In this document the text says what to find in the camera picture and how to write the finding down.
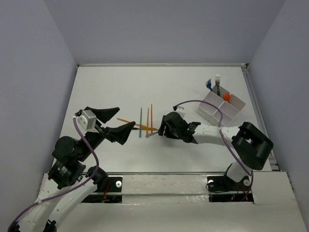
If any copper metal spoon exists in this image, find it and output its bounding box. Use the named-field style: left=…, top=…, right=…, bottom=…
left=145, top=131, right=158, bottom=138

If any orange chopstick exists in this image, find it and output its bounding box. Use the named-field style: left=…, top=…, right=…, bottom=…
left=146, top=108, right=149, bottom=138
left=151, top=104, right=153, bottom=133

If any blue plastic fork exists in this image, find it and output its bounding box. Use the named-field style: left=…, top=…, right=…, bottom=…
left=206, top=79, right=213, bottom=92

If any orange plastic spoon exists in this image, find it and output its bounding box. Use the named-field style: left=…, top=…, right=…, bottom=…
left=222, top=92, right=230, bottom=103

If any silver fork teal handle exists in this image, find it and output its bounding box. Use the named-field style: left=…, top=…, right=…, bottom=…
left=215, top=73, right=221, bottom=96

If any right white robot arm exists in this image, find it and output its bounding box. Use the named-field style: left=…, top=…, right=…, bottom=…
left=158, top=112, right=274, bottom=189

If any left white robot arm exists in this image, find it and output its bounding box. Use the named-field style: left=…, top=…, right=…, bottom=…
left=8, top=107, right=136, bottom=232

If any yellow plastic knife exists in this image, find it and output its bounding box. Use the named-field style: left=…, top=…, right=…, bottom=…
left=117, top=118, right=158, bottom=131

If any teal chopstick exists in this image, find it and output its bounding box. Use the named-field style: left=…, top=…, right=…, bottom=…
left=139, top=108, right=142, bottom=138

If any white divided utensil container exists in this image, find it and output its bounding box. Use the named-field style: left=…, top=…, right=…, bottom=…
left=197, top=87, right=246, bottom=127

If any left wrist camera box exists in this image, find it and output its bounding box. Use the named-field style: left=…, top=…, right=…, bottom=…
left=74, top=110, right=97, bottom=132

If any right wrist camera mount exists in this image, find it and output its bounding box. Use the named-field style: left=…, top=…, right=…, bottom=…
left=173, top=105, right=185, bottom=118

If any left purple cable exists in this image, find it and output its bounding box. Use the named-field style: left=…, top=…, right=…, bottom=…
left=7, top=113, right=99, bottom=230

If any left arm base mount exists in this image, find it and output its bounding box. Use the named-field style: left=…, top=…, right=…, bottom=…
left=82, top=175, right=123, bottom=203

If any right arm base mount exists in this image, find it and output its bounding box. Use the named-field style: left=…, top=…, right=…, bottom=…
left=205, top=175, right=254, bottom=203

